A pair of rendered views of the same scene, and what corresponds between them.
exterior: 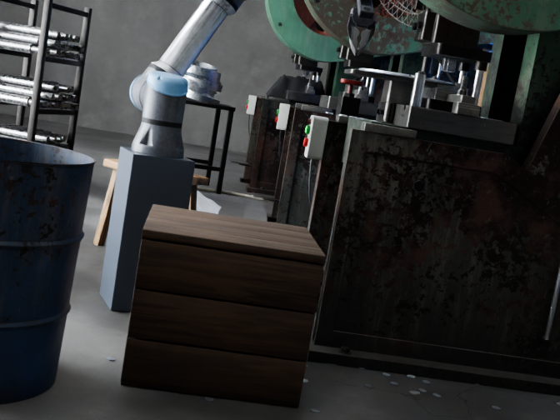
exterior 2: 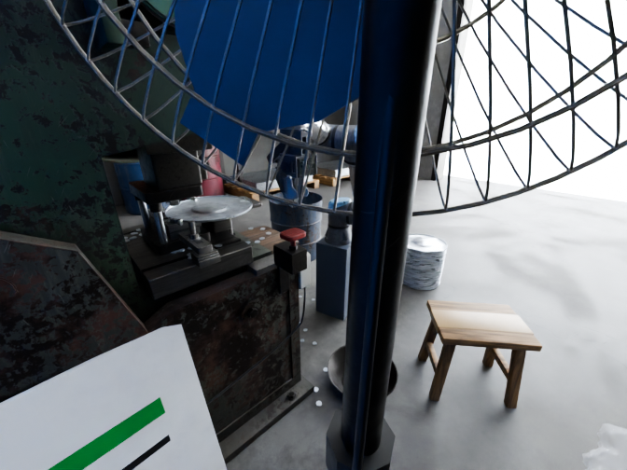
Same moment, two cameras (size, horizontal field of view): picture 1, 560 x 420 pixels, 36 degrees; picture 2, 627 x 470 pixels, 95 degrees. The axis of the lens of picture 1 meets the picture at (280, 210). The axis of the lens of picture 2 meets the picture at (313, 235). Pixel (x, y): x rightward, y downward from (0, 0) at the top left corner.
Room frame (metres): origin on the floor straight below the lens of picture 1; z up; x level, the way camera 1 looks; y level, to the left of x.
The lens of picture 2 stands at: (3.55, -0.59, 1.09)
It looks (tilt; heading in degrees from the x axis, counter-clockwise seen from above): 23 degrees down; 143
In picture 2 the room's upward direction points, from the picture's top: straight up
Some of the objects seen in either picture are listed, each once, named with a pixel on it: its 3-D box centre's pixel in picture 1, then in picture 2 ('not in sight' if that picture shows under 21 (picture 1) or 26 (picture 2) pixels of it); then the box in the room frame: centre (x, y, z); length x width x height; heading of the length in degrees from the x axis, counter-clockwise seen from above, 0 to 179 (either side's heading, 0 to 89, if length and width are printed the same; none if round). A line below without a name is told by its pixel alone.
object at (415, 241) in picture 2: not in sight; (424, 242); (2.60, 1.05, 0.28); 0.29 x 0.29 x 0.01
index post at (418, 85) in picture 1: (417, 88); not in sight; (2.39, -0.31, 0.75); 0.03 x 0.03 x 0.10; 6
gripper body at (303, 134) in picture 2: (363, 9); (296, 153); (2.91, -0.16, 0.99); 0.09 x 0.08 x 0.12; 4
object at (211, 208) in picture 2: (406, 77); (210, 207); (2.56, -0.30, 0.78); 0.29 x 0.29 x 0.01
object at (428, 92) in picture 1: (444, 93); (175, 222); (2.57, -0.42, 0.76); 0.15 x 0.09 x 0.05; 6
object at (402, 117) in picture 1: (441, 122); (179, 245); (2.57, -0.42, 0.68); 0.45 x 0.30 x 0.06; 6
